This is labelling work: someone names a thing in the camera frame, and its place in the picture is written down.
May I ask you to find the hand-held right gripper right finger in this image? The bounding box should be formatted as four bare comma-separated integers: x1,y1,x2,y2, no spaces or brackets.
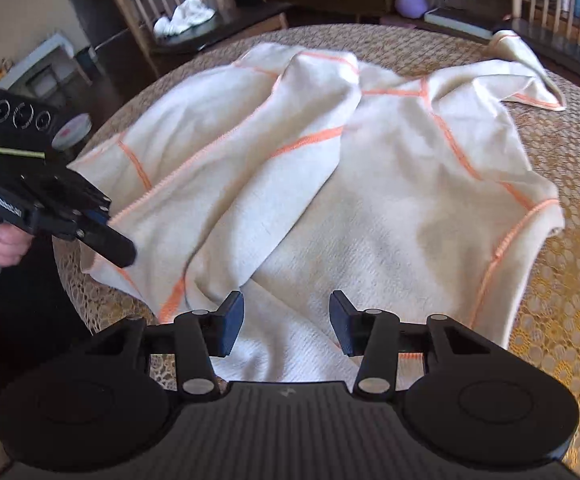
330,290,493,402

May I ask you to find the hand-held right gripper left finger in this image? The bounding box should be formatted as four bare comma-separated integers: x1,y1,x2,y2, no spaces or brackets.
87,291,245,402

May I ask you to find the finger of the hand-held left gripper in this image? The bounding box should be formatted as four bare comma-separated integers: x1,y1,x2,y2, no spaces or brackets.
68,219,137,268

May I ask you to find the white garment orange stitching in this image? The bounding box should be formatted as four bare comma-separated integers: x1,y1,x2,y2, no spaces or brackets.
67,30,568,397

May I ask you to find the round white pink object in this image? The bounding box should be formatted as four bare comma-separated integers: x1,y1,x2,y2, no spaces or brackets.
52,112,93,150

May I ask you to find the person's dark clothing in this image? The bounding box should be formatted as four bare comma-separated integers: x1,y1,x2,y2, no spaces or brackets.
0,240,101,392

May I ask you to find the white side table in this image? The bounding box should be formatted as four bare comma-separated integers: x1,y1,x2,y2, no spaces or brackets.
0,34,78,111

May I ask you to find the dark waste bin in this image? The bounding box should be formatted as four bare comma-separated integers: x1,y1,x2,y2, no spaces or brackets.
76,46,99,75

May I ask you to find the crumpled white cloth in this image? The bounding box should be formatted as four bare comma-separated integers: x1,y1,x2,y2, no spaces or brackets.
152,0,217,39

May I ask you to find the wooden chair black seat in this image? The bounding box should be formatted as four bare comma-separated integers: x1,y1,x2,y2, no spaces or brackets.
111,0,291,79
510,0,580,106

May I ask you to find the white flat box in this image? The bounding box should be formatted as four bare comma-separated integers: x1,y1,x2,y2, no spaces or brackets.
424,7,496,42

